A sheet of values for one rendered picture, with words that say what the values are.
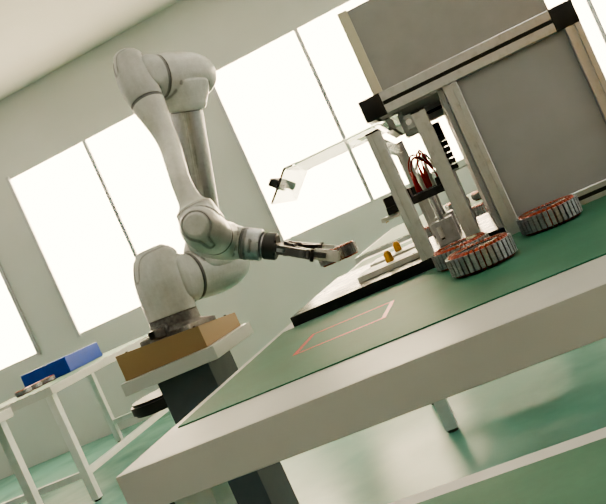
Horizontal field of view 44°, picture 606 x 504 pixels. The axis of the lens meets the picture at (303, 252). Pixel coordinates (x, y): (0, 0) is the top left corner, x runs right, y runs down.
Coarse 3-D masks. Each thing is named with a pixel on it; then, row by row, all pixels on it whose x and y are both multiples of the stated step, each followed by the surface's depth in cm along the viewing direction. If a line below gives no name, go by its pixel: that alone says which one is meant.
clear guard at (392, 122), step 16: (400, 112) 152; (368, 128) 154; (384, 128) 166; (336, 144) 155; (352, 144) 169; (304, 160) 157; (320, 160) 172; (288, 176) 164; (304, 176) 181; (288, 192) 170
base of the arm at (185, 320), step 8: (184, 312) 224; (192, 312) 226; (160, 320) 223; (168, 320) 223; (176, 320) 223; (184, 320) 224; (192, 320) 225; (200, 320) 227; (208, 320) 231; (152, 328) 226; (160, 328) 221; (168, 328) 222; (176, 328) 220; (184, 328) 219; (152, 336) 221; (160, 336) 220; (168, 336) 222; (144, 344) 225
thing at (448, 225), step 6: (450, 216) 168; (432, 222) 175; (438, 222) 168; (444, 222) 168; (450, 222) 168; (432, 228) 169; (444, 228) 168; (450, 228) 168; (456, 228) 168; (438, 234) 169; (450, 234) 168; (456, 234) 168; (438, 240) 169; (444, 240) 168; (450, 240) 168
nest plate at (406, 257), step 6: (408, 252) 177; (414, 252) 169; (396, 258) 176; (402, 258) 168; (408, 258) 167; (414, 258) 166; (378, 264) 182; (384, 264) 174; (390, 264) 168; (396, 264) 167; (402, 264) 167; (366, 270) 181; (372, 270) 172; (378, 270) 168; (384, 270) 168; (360, 276) 170; (366, 276) 169; (372, 276) 169; (360, 282) 170
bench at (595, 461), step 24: (600, 432) 40; (528, 456) 41; (552, 456) 39; (576, 456) 38; (600, 456) 36; (456, 480) 42; (480, 480) 40; (504, 480) 39; (528, 480) 37; (552, 480) 36; (576, 480) 35; (600, 480) 34
